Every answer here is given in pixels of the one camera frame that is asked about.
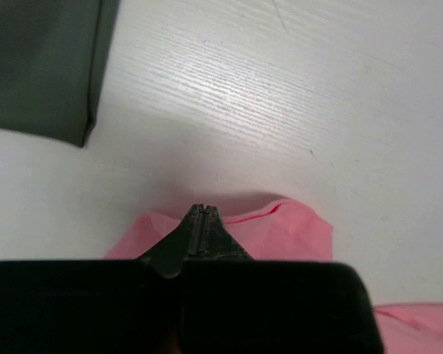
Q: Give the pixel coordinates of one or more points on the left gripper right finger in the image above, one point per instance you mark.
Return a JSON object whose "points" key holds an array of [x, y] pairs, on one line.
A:
{"points": [[234, 303]]}

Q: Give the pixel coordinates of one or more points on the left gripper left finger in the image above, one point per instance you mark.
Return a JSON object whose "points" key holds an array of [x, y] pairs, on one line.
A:
{"points": [[96, 306]]}

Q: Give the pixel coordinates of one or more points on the folded dark grey t-shirt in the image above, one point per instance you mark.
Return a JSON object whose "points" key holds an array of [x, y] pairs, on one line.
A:
{"points": [[53, 58]]}

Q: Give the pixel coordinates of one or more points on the pink t-shirt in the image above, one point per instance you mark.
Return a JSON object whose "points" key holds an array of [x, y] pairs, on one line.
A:
{"points": [[289, 230]]}

